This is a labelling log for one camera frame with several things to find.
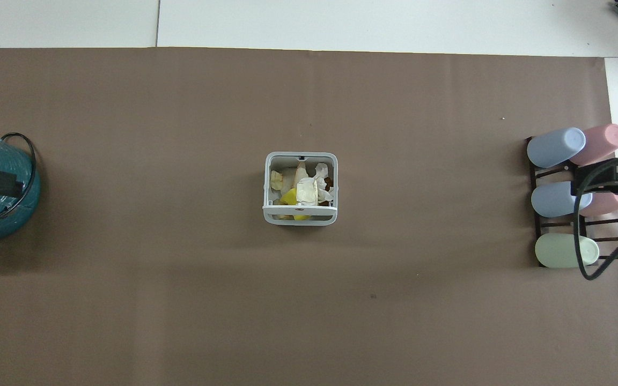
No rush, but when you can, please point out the yellow trash piece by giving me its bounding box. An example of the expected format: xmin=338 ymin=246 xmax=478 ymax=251
xmin=279 ymin=188 xmax=311 ymax=221

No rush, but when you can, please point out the cream paper wrapper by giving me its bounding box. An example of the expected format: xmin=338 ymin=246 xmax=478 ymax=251
xmin=295 ymin=179 xmax=319 ymax=206

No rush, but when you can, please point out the crumpled white paper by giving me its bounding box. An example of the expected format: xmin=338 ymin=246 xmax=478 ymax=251
xmin=313 ymin=163 xmax=335 ymax=203

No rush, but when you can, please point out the grey plastic basket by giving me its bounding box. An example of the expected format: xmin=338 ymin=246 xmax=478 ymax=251
xmin=263 ymin=152 xmax=339 ymax=226

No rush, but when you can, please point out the dark brown cup rack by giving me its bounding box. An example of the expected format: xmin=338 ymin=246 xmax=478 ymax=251
xmin=525 ymin=136 xmax=618 ymax=269

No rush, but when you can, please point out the blue plastic cup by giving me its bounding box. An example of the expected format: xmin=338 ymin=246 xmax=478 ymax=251
xmin=527 ymin=127 xmax=587 ymax=169
xmin=531 ymin=181 xmax=593 ymax=219

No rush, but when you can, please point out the pale green plastic cup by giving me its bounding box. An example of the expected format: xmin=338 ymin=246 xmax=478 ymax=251
xmin=534 ymin=234 xmax=600 ymax=269

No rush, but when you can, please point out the pink plastic cup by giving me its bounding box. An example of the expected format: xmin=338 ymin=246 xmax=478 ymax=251
xmin=569 ymin=123 xmax=618 ymax=167
xmin=579 ymin=190 xmax=618 ymax=218

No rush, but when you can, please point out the black cable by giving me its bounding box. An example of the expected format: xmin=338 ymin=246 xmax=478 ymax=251
xmin=0 ymin=132 xmax=38 ymax=226
xmin=573 ymin=153 xmax=618 ymax=281

